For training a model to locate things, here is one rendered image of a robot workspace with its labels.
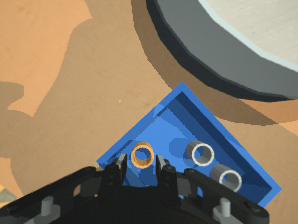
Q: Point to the bronze bushing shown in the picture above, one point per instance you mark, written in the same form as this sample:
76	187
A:
142	163

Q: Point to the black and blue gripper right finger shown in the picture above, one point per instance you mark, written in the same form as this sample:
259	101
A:
219	202

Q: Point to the blue crate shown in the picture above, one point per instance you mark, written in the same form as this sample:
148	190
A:
170	126

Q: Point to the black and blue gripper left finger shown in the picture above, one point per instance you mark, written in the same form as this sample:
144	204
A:
57	198

